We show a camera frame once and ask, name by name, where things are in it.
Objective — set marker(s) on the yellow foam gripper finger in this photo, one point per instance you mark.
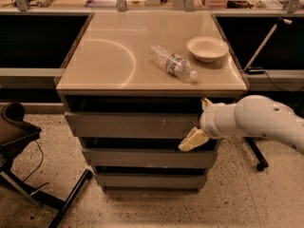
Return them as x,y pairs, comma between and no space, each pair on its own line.
195,138
205,103

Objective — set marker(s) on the grey middle drawer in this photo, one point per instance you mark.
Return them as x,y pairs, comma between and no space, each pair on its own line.
148,158

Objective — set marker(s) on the white pole with black base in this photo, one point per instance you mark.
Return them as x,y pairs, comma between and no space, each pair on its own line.
278,22

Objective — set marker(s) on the black rolling stand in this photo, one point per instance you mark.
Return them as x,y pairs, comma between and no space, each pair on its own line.
262,163

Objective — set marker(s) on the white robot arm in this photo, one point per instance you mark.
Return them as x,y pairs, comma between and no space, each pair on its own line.
253,116

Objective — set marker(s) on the grey drawer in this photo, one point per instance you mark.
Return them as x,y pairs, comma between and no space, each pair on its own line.
148,158
176,182
131,125

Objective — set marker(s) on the grey drawer cabinet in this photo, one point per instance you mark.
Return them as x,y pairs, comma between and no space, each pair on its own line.
111,71

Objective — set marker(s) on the white bowl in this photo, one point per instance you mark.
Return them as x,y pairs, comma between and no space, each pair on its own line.
207,49

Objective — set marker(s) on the grey top drawer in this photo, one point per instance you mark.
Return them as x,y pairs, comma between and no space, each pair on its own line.
131,125

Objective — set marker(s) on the grey bottom drawer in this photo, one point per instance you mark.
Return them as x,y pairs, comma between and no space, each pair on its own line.
176,182

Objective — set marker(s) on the black chair with stand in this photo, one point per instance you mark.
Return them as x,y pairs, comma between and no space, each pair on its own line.
15,136

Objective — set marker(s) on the black device on shelf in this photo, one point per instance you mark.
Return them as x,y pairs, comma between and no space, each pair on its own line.
238,4

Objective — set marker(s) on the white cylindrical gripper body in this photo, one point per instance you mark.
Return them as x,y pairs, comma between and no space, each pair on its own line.
207,120

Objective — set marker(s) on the clear plastic water bottle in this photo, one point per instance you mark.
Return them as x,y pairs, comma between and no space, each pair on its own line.
173,63

